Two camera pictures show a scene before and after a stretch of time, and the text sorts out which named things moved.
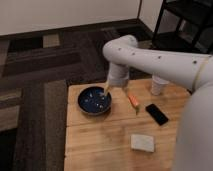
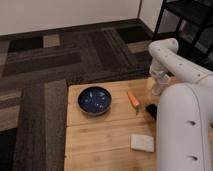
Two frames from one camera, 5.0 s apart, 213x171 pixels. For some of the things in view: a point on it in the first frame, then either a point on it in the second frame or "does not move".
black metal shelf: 185,25 does not move
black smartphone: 156,114 does not move
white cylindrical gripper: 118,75 to 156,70
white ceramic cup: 157,82 does not move
